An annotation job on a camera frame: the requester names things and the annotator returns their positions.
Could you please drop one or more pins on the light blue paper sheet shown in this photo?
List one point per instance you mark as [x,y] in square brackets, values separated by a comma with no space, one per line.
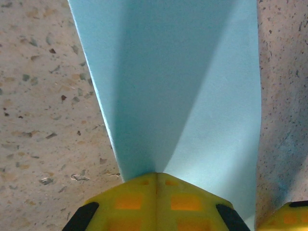
[168,72]

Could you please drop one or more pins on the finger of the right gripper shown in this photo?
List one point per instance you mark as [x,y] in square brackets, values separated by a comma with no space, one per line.
[288,219]

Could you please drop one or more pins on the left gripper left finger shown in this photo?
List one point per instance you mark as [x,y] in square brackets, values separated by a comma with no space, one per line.
[125,207]

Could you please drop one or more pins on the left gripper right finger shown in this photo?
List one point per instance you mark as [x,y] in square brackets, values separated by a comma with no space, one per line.
[187,207]

